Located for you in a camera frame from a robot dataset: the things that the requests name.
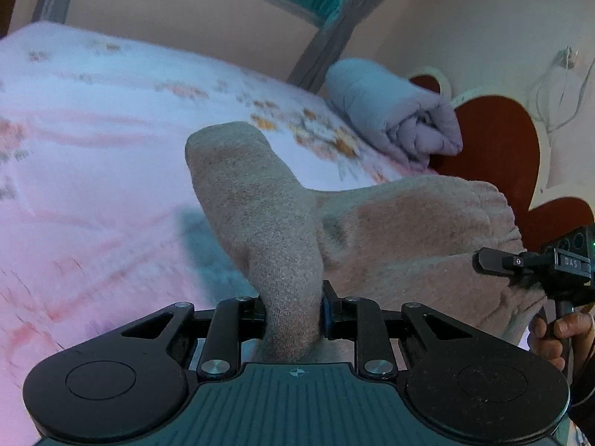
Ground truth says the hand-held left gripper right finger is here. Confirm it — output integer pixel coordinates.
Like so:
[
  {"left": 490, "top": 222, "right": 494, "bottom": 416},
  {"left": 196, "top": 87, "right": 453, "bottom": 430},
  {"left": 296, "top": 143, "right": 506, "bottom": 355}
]
[{"left": 320, "top": 280, "right": 476, "bottom": 381}]

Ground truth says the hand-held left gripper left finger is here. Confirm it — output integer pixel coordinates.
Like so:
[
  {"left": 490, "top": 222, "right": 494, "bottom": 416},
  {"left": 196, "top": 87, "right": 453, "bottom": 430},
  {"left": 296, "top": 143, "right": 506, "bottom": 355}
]
[{"left": 119, "top": 296, "right": 268, "bottom": 381}]

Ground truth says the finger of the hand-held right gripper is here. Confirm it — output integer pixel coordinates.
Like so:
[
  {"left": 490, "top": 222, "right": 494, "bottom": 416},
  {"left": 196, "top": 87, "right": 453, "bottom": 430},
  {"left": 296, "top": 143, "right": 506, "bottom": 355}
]
[{"left": 472, "top": 247, "right": 555, "bottom": 288}]

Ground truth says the beige fleece blanket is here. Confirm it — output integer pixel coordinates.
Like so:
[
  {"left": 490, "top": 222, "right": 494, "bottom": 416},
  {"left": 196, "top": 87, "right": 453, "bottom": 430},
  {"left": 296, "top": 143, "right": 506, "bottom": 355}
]
[{"left": 184, "top": 121, "right": 548, "bottom": 369}]

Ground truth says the person's right hand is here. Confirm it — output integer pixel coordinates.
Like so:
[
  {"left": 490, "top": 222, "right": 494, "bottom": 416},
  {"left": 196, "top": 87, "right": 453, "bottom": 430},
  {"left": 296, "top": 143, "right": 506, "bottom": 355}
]
[{"left": 529, "top": 310, "right": 595, "bottom": 373}]

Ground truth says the brown and white headboard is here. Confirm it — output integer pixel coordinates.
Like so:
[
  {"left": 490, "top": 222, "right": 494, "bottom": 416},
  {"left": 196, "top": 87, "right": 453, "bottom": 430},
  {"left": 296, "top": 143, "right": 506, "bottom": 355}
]
[{"left": 408, "top": 62, "right": 595, "bottom": 252}]

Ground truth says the rolled lilac comforter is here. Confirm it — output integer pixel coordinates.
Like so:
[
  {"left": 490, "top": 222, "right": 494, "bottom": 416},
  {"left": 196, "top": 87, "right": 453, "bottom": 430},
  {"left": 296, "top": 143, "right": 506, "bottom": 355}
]
[{"left": 324, "top": 58, "right": 464, "bottom": 171}]

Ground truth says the bed with floral sheet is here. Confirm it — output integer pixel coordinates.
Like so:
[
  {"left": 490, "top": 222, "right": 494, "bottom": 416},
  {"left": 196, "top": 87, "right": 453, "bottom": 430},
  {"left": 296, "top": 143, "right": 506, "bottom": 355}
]
[{"left": 0, "top": 20, "right": 442, "bottom": 446}]

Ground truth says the brown wooden door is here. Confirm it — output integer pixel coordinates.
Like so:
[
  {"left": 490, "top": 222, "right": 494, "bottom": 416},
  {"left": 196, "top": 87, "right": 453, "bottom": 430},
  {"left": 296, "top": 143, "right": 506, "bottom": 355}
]
[{"left": 0, "top": 0, "right": 29, "bottom": 41}]

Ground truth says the white charger cable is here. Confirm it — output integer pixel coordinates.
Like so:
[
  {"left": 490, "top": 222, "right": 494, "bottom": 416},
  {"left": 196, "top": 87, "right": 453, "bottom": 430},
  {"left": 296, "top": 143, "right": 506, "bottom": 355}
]
[{"left": 529, "top": 45, "right": 595, "bottom": 136}]

